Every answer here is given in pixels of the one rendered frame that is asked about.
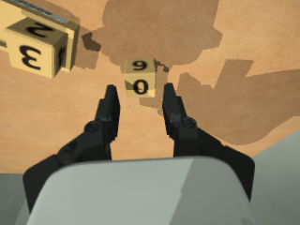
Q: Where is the tan wooden number cube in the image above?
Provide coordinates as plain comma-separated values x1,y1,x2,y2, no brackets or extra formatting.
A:
4,17,68,79
124,58,157,98

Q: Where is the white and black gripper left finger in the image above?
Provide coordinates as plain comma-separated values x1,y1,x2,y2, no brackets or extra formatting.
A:
22,84,121,215

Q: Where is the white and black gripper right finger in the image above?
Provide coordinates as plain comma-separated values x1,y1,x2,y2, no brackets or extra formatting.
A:
162,82,255,202

